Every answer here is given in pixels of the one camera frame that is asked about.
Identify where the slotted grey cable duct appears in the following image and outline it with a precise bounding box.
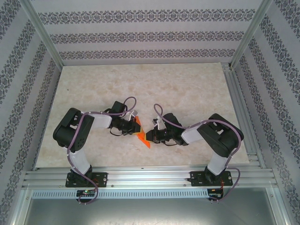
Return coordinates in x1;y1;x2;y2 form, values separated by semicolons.
31;189;209;199

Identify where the long aluminium mounting rail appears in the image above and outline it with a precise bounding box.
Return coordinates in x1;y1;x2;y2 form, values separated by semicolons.
22;165;275;188

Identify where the orange paper sheet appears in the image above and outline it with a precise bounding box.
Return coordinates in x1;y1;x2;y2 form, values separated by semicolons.
133;116;153;150

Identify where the aluminium side rail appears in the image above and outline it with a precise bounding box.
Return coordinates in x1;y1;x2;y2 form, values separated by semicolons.
221;62;267;168

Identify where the aluminium frame post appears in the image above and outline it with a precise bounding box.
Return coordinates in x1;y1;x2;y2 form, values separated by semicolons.
228;0;274;70
20;0;64;68

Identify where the black left wrist cable loop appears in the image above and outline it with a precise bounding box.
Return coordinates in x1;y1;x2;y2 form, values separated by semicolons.
110;127;124;137

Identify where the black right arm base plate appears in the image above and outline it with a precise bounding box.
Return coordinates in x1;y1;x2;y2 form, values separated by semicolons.
189;170;234;188

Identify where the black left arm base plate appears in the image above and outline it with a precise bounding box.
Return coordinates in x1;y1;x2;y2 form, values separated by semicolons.
65;172;108;188

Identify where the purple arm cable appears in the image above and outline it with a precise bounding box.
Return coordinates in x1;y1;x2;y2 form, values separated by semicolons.
153;103;244;204
66;96;138;206

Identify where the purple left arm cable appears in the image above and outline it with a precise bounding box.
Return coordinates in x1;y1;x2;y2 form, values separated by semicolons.
66;96;138;206

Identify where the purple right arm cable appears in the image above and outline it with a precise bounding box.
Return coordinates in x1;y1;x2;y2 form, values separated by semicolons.
153;103;244;204

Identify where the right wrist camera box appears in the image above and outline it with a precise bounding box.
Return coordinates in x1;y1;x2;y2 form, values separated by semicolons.
152;116;166;129

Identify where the grey sheet metal panel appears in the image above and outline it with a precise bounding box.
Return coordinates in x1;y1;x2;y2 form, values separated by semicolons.
23;187;289;225

